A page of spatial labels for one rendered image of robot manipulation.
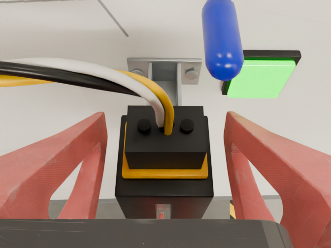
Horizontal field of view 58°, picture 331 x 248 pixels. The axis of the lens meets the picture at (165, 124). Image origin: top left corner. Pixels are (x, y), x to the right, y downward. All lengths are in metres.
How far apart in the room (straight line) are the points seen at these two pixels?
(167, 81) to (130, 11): 0.06
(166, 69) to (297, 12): 0.08
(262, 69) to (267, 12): 0.03
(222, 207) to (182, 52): 1.30
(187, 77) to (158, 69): 0.02
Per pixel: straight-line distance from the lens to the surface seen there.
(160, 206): 0.16
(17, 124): 0.28
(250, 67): 0.18
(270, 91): 0.21
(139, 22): 0.17
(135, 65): 0.19
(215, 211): 1.46
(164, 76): 0.20
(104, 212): 1.51
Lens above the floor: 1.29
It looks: 79 degrees down
